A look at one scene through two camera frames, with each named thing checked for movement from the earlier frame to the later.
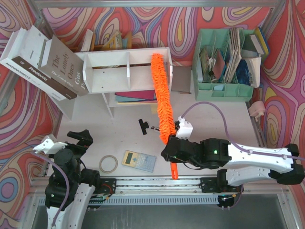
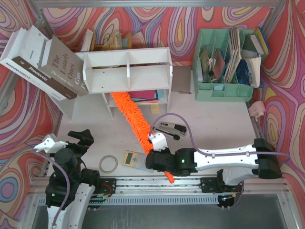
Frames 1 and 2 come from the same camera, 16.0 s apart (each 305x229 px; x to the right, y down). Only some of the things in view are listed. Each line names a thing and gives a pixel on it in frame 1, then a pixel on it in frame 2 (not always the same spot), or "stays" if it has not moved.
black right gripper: (170, 149) → (151, 161)
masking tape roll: (115, 167) stays
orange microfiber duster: (167, 123) → (137, 123)
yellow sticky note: (154, 109) stays
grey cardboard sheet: (181, 80) stays
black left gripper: (77, 143) stays
